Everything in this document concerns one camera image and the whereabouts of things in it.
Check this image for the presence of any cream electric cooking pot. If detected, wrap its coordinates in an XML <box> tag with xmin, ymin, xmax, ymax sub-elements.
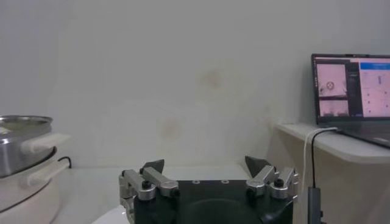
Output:
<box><xmin>0</xmin><ymin>158</ymin><xmax>71</xmax><ymax>224</ymax></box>

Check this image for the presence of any white laptop cable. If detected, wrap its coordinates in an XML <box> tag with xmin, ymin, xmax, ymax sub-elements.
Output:
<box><xmin>301</xmin><ymin>126</ymin><xmax>339</xmax><ymax>195</ymax></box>

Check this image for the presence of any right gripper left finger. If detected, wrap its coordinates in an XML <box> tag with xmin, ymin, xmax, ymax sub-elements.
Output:
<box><xmin>118</xmin><ymin>158</ymin><xmax>180</xmax><ymax>201</ymax></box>

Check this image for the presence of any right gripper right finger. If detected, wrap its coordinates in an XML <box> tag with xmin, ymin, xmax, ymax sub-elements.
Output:
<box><xmin>244</xmin><ymin>155</ymin><xmax>299</xmax><ymax>200</ymax></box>

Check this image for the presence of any white side desk with laptop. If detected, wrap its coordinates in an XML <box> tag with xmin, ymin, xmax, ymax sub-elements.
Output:
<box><xmin>274</xmin><ymin>121</ymin><xmax>390</xmax><ymax>224</ymax></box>

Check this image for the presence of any grey open laptop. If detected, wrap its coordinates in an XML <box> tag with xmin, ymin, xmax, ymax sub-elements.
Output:
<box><xmin>311</xmin><ymin>54</ymin><xmax>390</xmax><ymax>150</ymax></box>

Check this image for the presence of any black pot power cord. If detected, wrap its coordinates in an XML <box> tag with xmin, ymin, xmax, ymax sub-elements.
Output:
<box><xmin>57</xmin><ymin>156</ymin><xmax>73</xmax><ymax>169</ymax></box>

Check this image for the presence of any black cable with adapter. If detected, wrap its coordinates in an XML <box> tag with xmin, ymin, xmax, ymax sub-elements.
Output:
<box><xmin>307</xmin><ymin>127</ymin><xmax>339</xmax><ymax>224</ymax></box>

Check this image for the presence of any perforated steel steamer basket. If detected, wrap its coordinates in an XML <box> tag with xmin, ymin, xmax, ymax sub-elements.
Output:
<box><xmin>0</xmin><ymin>114</ymin><xmax>71</xmax><ymax>179</ymax></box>

